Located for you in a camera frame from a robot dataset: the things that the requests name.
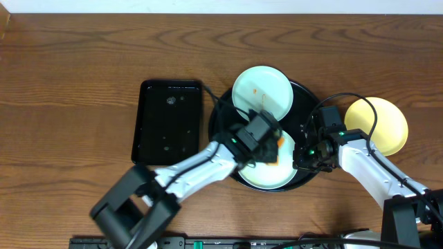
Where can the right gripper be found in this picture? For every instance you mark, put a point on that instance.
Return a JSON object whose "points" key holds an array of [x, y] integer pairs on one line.
{"points": [[300, 161]]}

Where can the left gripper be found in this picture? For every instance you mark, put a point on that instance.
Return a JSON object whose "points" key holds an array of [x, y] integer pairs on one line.
{"points": [[268, 155]]}

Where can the orange green scrub sponge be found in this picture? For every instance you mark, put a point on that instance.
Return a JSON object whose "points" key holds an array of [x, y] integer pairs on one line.
{"points": [[280, 155]]}

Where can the light blue plate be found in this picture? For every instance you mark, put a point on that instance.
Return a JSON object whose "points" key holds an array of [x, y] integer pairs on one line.
{"points": [[263, 88], [266, 177]]}

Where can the yellow plate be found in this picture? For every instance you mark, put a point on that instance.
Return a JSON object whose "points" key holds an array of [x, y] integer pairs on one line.
{"points": [[391, 131]]}

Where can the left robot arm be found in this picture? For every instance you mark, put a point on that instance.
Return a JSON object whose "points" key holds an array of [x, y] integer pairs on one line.
{"points": [[141, 204]]}

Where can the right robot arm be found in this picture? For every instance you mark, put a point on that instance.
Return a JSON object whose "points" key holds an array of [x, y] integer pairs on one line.
{"points": [[412, 213]]}

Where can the black round tray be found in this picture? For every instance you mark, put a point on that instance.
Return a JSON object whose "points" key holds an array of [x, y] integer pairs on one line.
{"points": [[303, 103]]}

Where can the black rectangular tray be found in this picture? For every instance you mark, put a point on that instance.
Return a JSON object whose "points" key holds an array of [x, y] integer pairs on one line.
{"points": [[168, 121]]}

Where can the light blue plate top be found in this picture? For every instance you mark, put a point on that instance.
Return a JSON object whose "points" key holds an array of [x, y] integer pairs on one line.
{"points": [[263, 88]]}

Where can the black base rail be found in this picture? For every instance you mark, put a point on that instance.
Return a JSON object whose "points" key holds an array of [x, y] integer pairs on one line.
{"points": [[183, 243]]}

